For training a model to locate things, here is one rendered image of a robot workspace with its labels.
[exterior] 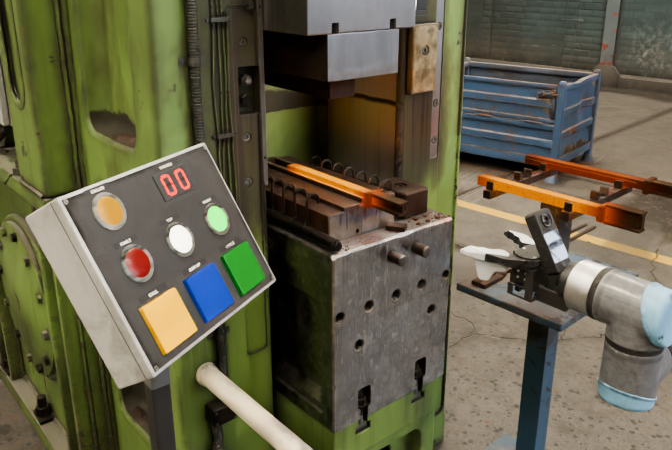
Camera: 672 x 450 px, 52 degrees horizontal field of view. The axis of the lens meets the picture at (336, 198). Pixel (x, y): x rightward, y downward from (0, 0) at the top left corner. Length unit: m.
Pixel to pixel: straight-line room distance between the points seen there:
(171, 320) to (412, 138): 0.98
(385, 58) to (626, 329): 0.73
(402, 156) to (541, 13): 8.03
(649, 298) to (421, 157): 0.87
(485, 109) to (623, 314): 4.20
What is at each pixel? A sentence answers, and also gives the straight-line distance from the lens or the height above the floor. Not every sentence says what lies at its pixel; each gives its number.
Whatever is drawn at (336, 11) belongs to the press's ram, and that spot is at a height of 1.41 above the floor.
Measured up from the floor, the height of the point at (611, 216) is 0.98.
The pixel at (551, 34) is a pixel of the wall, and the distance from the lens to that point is 9.70.
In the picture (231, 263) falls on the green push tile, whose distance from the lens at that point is 1.17.
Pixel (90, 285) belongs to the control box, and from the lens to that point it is 1.02.
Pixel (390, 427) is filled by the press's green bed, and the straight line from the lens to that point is 1.83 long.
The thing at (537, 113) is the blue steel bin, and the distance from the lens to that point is 5.14.
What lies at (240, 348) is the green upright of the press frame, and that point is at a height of 0.65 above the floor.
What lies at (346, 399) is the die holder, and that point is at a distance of 1.66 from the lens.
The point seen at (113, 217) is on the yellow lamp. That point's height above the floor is 1.16.
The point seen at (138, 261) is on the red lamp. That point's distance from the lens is 1.04.
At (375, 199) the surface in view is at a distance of 1.54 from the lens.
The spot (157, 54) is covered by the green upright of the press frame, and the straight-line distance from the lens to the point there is 1.37.
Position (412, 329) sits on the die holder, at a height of 0.65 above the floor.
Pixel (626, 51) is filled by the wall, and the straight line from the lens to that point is 9.28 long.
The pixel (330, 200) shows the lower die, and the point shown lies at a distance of 1.56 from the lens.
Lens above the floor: 1.50
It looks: 19 degrees down
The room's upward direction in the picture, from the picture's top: straight up
